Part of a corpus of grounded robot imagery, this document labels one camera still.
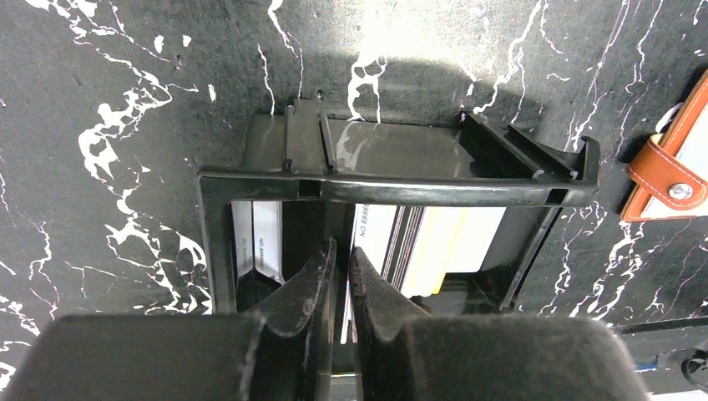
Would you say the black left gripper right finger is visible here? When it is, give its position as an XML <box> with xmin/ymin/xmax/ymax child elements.
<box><xmin>349</xmin><ymin>248</ymin><xmax>646</xmax><ymax>400</ymax></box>

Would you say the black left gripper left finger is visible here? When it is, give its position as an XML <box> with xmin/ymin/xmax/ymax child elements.
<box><xmin>7</xmin><ymin>240</ymin><xmax>337</xmax><ymax>400</ymax></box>

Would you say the orange leather card holder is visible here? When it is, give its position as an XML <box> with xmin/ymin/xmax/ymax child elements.
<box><xmin>621</xmin><ymin>74</ymin><xmax>707</xmax><ymax>222</ymax></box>

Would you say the stack of cards in box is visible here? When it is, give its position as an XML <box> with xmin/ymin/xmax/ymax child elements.
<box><xmin>230</xmin><ymin>200</ymin><xmax>506</xmax><ymax>297</ymax></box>

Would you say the black card storage box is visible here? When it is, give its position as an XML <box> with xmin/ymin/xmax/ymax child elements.
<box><xmin>195</xmin><ymin>91</ymin><xmax>602</xmax><ymax>374</ymax></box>

